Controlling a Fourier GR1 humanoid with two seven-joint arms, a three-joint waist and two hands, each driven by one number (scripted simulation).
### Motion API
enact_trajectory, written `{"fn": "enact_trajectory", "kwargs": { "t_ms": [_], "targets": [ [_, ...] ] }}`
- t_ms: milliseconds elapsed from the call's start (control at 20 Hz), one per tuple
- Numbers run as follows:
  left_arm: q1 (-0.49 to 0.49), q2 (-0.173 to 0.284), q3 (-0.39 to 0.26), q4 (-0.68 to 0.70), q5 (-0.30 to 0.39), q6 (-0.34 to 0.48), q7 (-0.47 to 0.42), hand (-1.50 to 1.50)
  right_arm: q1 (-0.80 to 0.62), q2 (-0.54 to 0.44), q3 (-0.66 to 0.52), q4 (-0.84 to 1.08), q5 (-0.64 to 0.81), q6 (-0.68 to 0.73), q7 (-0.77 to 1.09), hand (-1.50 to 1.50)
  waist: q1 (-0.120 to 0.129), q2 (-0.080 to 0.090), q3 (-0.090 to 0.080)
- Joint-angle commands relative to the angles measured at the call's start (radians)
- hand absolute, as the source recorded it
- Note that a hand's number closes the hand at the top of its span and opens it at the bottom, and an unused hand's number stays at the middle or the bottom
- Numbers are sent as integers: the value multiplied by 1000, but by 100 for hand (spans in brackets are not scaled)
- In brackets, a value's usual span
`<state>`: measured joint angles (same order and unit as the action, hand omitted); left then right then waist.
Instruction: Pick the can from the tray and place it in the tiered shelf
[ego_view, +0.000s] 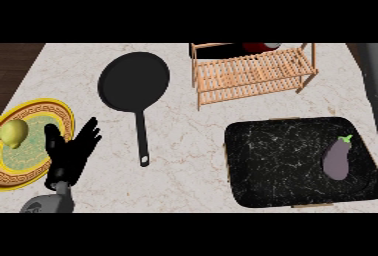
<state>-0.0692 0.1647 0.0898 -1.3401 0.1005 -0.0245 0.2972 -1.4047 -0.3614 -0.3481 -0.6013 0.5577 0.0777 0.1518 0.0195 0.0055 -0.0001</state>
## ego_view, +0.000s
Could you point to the red can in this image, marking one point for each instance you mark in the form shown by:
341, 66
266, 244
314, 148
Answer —
258, 47

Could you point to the yellow patterned plate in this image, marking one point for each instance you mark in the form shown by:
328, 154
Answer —
34, 146

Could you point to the yellow-green lemon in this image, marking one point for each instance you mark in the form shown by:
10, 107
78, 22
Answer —
13, 132

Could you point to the black frying pan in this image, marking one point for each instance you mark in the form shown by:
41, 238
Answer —
133, 80

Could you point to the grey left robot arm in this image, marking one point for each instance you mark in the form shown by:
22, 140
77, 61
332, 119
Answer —
49, 202

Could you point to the dark grey appliance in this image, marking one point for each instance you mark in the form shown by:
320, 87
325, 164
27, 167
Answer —
369, 76

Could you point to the black marble tray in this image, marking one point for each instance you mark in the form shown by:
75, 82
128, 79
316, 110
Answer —
295, 161

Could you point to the wooden tiered shelf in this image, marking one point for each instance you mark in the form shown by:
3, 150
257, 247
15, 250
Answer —
252, 75

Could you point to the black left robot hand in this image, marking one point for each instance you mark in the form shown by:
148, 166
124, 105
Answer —
68, 156

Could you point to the purple eggplant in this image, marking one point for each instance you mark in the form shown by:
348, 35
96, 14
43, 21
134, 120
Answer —
337, 158

